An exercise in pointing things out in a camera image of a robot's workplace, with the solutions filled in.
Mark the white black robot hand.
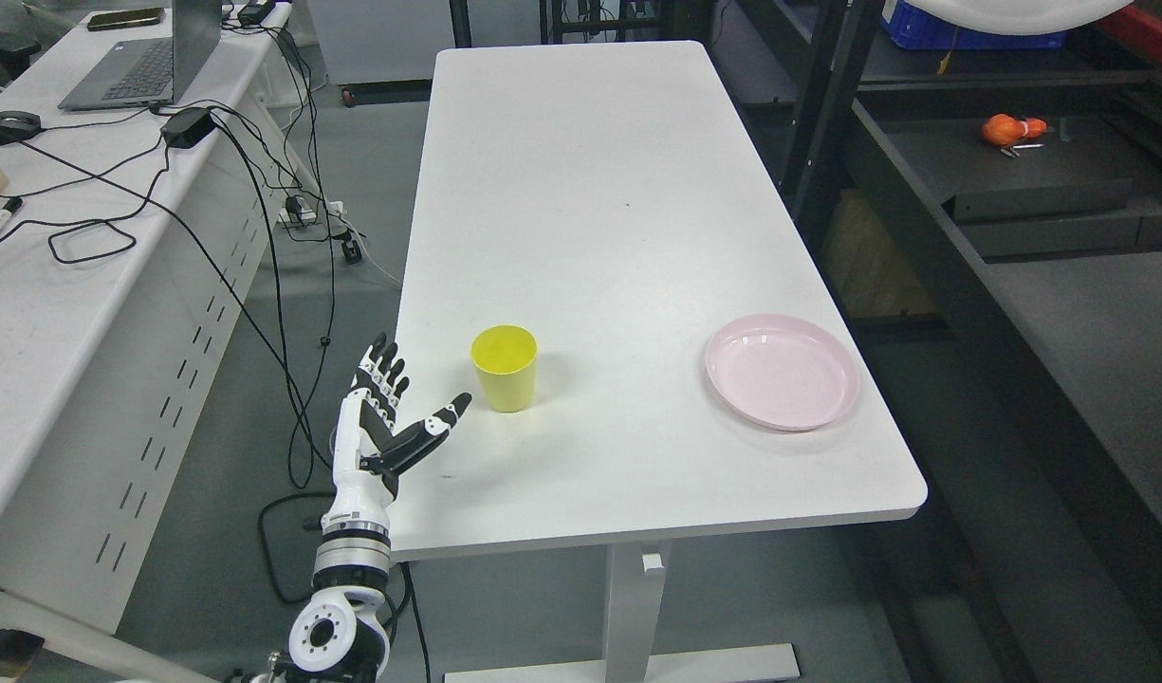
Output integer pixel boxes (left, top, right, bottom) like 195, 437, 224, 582
321, 333, 472, 535

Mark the pink plastic plate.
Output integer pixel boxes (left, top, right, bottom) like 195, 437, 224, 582
705, 314, 859, 433

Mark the white standing desk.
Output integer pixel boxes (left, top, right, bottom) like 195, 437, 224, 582
390, 42, 928, 682

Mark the blue plastic crate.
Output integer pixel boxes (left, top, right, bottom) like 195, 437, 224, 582
880, 1, 1067, 51

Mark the black charger brick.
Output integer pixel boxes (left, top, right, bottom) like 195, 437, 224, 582
234, 0, 277, 28

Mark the orange toy on shelf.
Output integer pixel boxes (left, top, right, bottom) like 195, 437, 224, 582
981, 114, 1048, 148

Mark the white perforated side desk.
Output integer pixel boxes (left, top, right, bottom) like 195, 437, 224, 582
0, 19, 282, 682

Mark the grey laptop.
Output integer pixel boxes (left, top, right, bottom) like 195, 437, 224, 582
59, 1, 222, 112

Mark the white power strip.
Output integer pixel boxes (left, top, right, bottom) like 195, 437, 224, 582
277, 197, 349, 229

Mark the dark grey metal shelf rack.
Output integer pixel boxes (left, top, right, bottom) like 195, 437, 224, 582
706, 1, 1162, 682

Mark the yellow plastic cup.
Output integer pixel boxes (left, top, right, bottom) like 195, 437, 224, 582
469, 324, 538, 414

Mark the black computer mouse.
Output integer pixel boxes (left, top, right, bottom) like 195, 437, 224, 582
0, 112, 44, 146

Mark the black smartphone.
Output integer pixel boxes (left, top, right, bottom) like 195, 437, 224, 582
86, 6, 167, 33

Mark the black power adapter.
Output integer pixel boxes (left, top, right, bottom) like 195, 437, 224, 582
160, 105, 215, 150

